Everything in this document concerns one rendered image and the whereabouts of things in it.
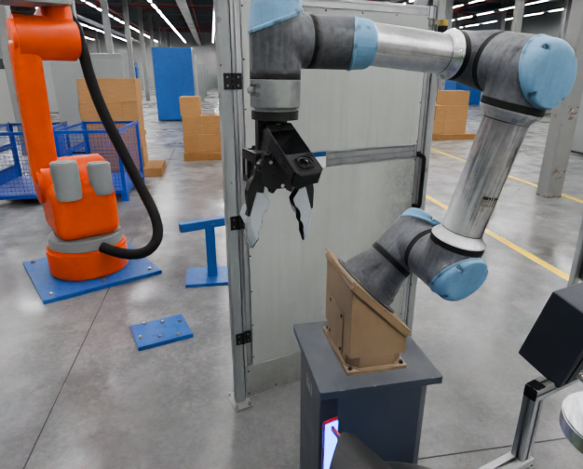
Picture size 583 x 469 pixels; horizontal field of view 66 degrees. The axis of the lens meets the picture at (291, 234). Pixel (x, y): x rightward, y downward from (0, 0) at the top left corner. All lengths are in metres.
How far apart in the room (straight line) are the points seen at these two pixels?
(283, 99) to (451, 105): 12.25
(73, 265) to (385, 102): 2.85
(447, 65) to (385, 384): 0.71
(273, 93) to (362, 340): 0.65
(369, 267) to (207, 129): 8.52
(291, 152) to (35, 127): 3.61
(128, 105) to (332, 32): 7.53
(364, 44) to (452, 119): 12.22
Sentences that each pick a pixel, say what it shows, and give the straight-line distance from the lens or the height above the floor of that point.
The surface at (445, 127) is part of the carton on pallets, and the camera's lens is 12.88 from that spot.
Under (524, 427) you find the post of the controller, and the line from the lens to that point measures 1.20.
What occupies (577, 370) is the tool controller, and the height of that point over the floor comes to 1.10.
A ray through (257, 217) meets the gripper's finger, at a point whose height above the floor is 1.48.
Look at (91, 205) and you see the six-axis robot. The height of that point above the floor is 0.66.
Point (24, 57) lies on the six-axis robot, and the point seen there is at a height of 1.79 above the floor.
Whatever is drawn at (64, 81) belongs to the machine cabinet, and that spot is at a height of 1.51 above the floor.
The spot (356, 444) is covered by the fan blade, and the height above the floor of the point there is 1.42.
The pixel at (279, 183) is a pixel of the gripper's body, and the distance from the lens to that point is 0.69.
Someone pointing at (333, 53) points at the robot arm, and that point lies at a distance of 0.71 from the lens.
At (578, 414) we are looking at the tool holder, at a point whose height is 1.47.
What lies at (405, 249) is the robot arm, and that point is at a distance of 1.08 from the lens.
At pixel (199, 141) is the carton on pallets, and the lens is 9.50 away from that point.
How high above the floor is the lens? 1.69
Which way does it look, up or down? 20 degrees down
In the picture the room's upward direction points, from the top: straight up
